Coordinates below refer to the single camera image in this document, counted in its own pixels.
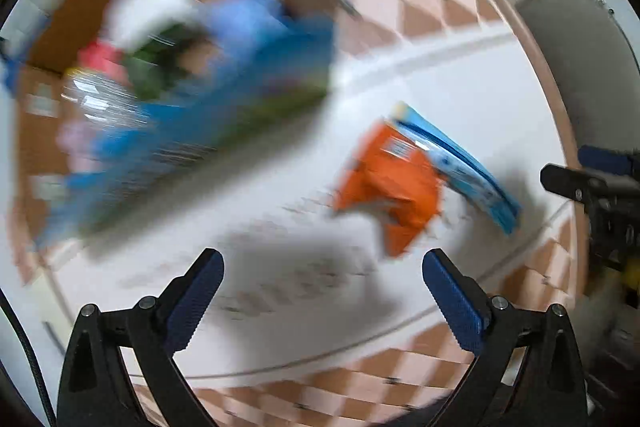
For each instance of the green packet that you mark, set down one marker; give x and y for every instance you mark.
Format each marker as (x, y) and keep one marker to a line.
(160, 62)

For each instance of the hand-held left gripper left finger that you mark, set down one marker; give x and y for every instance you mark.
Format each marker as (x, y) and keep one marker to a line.
(195, 302)

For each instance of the clear plastic package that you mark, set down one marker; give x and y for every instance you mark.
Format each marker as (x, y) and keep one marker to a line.
(102, 99)

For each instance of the red packet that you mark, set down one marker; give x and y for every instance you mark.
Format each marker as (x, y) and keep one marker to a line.
(100, 59)

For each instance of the white soft bag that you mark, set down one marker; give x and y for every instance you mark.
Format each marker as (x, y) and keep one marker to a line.
(150, 2)

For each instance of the grey chair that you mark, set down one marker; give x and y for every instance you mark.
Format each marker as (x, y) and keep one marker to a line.
(580, 57)

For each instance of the pink packet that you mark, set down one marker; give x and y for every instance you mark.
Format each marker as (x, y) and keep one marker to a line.
(75, 144)

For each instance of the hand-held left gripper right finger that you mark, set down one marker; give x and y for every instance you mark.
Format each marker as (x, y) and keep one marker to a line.
(455, 307)

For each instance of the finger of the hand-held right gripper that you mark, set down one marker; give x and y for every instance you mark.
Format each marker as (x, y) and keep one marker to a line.
(570, 182)
(602, 159)

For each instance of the orange snack packet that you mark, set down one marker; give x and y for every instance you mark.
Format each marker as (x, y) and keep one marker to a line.
(395, 187)

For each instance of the light blue flat packet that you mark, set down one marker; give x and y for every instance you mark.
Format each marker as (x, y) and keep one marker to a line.
(465, 167)

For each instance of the large blue snack packet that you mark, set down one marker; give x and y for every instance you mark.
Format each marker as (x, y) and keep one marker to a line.
(225, 107)

